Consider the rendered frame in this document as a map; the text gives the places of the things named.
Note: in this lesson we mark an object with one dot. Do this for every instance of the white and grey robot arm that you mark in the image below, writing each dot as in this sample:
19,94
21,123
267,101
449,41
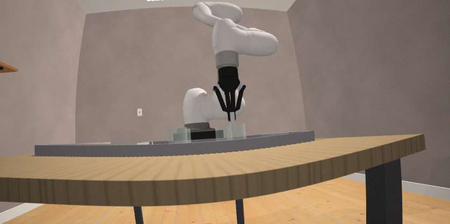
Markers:
229,39

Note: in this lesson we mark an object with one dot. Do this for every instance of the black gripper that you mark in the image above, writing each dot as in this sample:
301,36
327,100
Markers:
229,82

